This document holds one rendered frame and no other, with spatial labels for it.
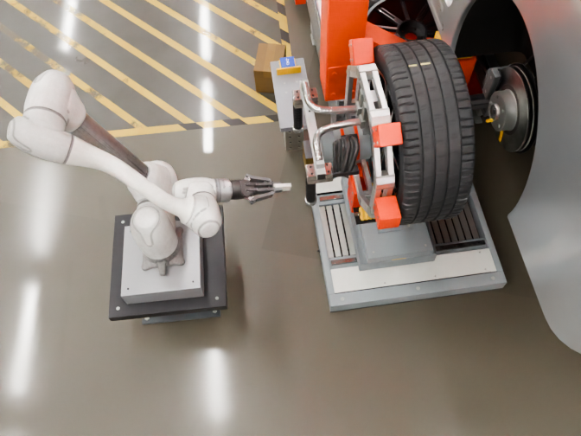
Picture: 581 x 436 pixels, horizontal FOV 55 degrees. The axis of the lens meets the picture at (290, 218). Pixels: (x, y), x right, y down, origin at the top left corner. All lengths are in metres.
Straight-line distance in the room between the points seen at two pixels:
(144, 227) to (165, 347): 0.72
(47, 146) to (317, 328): 1.44
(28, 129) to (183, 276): 0.87
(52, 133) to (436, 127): 1.20
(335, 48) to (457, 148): 0.80
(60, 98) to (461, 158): 1.30
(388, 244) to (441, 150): 0.86
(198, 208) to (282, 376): 1.01
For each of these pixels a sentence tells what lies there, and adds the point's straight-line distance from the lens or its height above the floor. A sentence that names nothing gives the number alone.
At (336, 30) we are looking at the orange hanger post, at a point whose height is 0.94.
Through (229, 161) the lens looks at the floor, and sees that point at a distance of 3.13.
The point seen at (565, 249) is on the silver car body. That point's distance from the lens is 1.83.
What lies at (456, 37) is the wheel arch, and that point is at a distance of 2.53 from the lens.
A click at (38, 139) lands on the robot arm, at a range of 1.92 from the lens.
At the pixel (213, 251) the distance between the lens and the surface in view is 2.52.
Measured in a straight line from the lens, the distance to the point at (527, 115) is 2.18.
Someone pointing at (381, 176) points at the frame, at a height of 0.98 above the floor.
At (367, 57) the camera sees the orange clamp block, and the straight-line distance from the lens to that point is 2.07.
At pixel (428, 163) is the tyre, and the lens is 1.85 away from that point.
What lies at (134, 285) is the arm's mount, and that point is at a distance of 2.43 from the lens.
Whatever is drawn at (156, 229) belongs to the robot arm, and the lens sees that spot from 2.23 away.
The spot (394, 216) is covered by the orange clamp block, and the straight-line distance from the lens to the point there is 1.92.
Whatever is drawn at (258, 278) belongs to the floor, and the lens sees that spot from 2.77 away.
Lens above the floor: 2.54
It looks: 61 degrees down
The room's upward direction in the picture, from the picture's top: 4 degrees counter-clockwise
